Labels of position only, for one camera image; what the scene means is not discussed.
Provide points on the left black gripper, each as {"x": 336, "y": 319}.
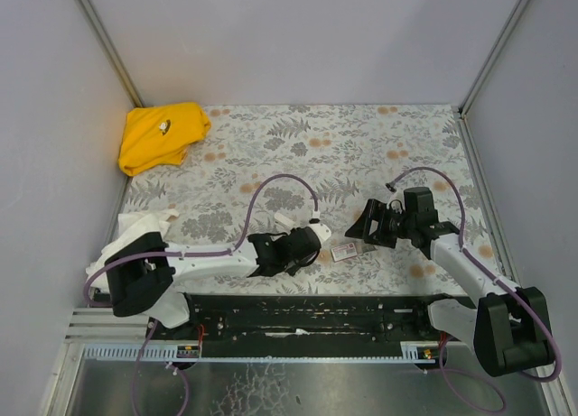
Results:
{"x": 300, "y": 243}

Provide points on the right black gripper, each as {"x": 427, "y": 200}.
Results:
{"x": 377, "y": 224}

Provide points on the red white staple box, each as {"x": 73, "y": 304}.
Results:
{"x": 350, "y": 250}

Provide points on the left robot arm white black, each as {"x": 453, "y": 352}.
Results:
{"x": 147, "y": 275}

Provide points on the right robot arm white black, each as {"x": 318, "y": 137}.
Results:
{"x": 507, "y": 327}

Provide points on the floral patterned table mat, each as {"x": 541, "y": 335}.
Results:
{"x": 258, "y": 160}

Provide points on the white crumpled cloth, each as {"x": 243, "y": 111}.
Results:
{"x": 131, "y": 226}

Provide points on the yellow folded cloth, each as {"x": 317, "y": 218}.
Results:
{"x": 160, "y": 135}

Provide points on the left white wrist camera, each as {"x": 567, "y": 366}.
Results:
{"x": 322, "y": 232}

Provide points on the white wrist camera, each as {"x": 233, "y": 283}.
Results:
{"x": 396, "y": 205}
{"x": 322, "y": 232}

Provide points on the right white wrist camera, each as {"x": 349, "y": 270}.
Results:
{"x": 396, "y": 205}

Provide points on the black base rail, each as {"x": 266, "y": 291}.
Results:
{"x": 220, "y": 317}

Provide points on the white slotted cable duct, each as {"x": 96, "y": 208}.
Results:
{"x": 165, "y": 353}

